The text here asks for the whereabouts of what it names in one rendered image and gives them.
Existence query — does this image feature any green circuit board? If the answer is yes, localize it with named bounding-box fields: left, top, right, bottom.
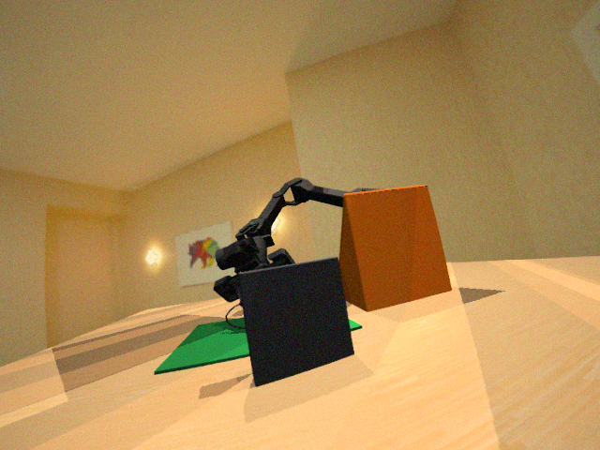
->
left=154, top=321, right=250, bottom=375

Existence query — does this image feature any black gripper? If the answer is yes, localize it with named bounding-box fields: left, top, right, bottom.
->
left=214, top=247, right=295, bottom=303

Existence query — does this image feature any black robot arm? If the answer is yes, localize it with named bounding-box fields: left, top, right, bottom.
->
left=216, top=177, right=381, bottom=274

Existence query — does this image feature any black square panel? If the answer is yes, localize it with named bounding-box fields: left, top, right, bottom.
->
left=238, top=257, right=354, bottom=387

